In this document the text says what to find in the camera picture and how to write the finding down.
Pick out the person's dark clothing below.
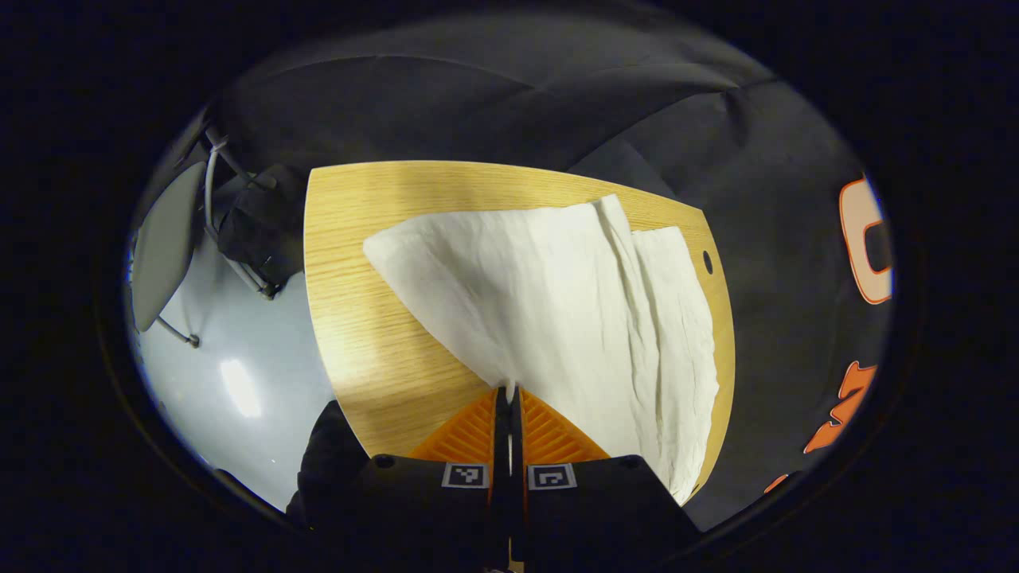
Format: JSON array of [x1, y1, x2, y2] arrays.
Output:
[[287, 400, 375, 526]]

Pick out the white jeans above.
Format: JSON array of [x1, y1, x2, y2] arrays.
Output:
[[363, 194, 720, 505]]

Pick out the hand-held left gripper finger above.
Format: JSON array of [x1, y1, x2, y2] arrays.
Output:
[[309, 388, 511, 570], [510, 387, 703, 569]]

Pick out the grey chair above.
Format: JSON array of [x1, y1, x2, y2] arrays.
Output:
[[130, 127, 279, 349]]

